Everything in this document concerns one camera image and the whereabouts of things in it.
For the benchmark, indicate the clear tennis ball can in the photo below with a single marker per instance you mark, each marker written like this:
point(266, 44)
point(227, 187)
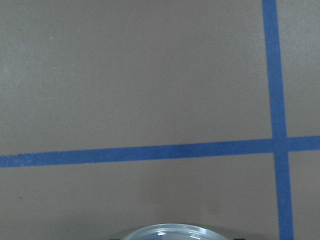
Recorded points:
point(173, 231)

